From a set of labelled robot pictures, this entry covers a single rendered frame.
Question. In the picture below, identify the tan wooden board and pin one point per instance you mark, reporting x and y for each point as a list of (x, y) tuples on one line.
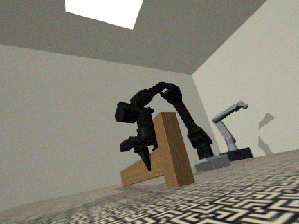
[(138, 172)]

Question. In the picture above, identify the brown wooden post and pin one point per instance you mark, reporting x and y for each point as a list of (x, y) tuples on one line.
[(174, 157)]

